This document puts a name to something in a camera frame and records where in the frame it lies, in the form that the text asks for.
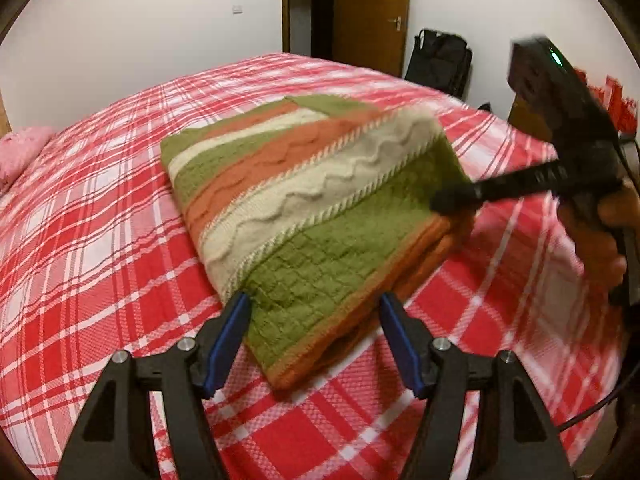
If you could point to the brown wooden door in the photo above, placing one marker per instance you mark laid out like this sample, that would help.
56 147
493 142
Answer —
370 25

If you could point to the wooden cabinet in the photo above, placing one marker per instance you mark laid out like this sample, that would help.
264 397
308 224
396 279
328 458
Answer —
525 120

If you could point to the wooden door frame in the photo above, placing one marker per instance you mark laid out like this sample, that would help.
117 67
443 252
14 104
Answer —
285 5

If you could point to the pink pillow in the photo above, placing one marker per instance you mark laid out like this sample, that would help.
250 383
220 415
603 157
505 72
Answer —
22 152

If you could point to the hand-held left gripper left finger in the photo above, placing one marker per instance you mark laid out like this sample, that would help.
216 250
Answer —
227 345

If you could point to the red wall decoration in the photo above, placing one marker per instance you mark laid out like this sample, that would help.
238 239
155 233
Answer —
617 105

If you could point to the wooden headboard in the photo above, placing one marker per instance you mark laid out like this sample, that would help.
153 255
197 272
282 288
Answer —
4 117

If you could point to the small dark object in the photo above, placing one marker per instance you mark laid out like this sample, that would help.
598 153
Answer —
485 106

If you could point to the red plaid bed sheet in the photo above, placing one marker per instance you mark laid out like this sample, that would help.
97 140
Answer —
100 260

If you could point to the black bag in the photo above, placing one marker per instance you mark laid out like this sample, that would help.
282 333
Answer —
440 62

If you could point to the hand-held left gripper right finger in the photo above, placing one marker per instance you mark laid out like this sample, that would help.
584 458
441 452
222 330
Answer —
400 345

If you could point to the person's right hand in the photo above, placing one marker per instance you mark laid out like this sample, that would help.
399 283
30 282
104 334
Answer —
595 250

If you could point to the striped knit sweater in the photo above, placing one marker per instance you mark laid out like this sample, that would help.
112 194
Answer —
310 200

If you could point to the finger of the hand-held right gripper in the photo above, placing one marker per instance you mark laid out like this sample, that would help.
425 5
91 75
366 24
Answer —
500 187

